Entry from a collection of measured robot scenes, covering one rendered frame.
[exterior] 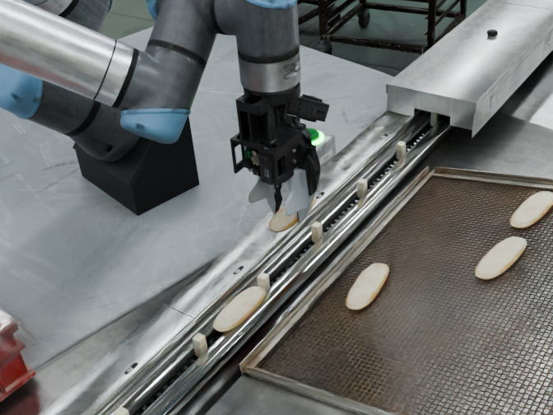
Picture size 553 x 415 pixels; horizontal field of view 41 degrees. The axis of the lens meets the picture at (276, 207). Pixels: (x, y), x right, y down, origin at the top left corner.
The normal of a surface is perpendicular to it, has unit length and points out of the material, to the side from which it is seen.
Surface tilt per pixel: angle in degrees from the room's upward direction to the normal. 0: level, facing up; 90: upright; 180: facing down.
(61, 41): 59
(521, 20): 0
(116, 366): 0
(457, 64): 0
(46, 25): 44
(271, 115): 90
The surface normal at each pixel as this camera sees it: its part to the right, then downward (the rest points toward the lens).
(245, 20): -0.53, 0.52
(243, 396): -0.22, -0.86
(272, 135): 0.81, 0.28
